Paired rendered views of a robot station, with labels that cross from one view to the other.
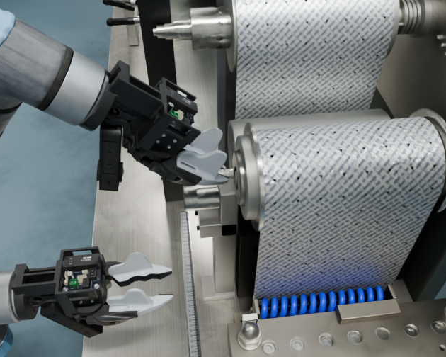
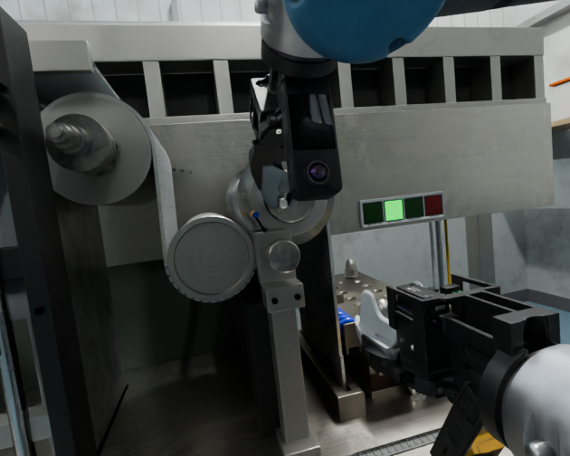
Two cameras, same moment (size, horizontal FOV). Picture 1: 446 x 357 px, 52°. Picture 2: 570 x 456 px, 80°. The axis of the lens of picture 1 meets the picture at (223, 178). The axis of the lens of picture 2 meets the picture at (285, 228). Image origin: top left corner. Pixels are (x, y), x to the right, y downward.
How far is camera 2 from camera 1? 0.81 m
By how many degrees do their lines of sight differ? 90
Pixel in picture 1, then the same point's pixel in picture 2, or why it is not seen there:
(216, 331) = (357, 433)
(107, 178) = (337, 164)
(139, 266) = (371, 319)
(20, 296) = (552, 341)
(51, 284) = (489, 294)
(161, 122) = not seen: hidden behind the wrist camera
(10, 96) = not seen: outside the picture
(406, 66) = (149, 214)
